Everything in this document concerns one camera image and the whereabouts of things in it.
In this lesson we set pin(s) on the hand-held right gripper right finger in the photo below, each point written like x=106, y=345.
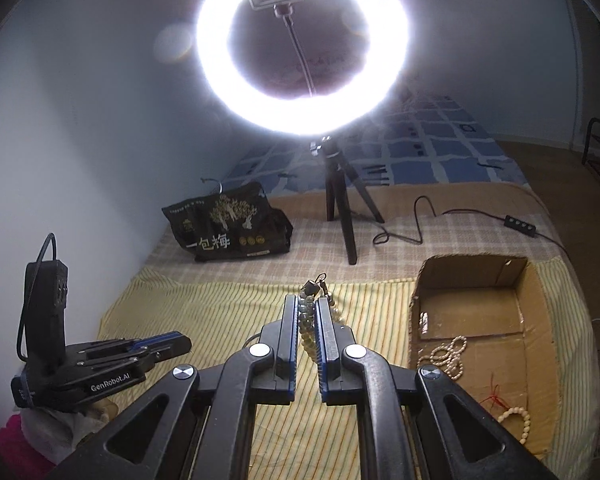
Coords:
x=322, y=340

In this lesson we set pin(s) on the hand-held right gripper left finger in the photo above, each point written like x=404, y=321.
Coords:
x=292, y=330

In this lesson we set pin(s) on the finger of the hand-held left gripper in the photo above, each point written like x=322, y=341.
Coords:
x=130, y=343
x=165, y=352

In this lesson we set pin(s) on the cardboard box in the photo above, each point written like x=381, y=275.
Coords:
x=480, y=320

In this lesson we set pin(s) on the person's left hand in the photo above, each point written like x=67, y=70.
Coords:
x=55, y=425

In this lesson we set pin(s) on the yellow striped cloth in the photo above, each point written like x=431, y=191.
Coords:
x=205, y=310

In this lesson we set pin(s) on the black snack bag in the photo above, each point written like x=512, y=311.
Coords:
x=230, y=230

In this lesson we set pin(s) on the beige plaid blanket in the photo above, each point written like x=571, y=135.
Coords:
x=405, y=250

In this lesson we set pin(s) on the pink cloth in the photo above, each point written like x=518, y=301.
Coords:
x=10, y=440

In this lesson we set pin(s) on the black tripod stand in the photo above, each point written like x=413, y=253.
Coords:
x=337, y=195

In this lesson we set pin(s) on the blue checked bedsheet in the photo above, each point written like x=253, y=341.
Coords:
x=430, y=155

